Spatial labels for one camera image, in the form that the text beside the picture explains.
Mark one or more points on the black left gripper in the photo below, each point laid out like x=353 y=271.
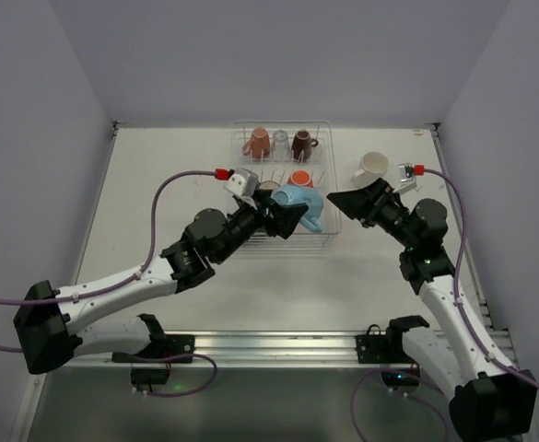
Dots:
x=267 y=215

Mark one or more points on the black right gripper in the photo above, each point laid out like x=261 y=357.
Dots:
x=380 y=203

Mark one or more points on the light blue ceramic mug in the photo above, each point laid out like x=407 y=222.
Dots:
x=291 y=194

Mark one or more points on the blue round ceramic mug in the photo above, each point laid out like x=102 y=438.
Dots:
x=268 y=185

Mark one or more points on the white faceted ceramic mug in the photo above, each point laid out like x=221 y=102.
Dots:
x=372 y=166

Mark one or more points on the orange ceramic mug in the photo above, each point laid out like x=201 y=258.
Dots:
x=301 y=178

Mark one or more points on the pink ceramic mug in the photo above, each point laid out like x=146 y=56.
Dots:
x=259 y=145

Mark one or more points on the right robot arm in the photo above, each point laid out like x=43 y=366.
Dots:
x=488 y=397

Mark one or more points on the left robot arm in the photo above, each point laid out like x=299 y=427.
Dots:
x=55 y=325

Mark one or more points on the clear drinking glass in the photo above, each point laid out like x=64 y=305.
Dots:
x=280 y=143

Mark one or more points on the dark brown ceramic mug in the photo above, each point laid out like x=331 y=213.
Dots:
x=303 y=145

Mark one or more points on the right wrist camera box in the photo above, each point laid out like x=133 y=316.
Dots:
x=408 y=174

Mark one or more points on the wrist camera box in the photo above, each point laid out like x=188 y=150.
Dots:
x=242 y=184
x=408 y=174

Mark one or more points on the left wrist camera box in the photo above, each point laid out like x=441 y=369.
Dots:
x=242 y=184

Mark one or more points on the white wire dish rack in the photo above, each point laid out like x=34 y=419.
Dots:
x=278 y=169

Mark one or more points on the aluminium mounting rail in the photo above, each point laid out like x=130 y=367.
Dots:
x=273 y=347

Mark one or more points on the right black base bracket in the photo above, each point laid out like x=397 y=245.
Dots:
x=384 y=347

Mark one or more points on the black base bracket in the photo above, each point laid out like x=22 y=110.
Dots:
x=384 y=347
x=158 y=354

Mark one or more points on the left black base bracket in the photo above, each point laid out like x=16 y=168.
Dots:
x=158 y=354

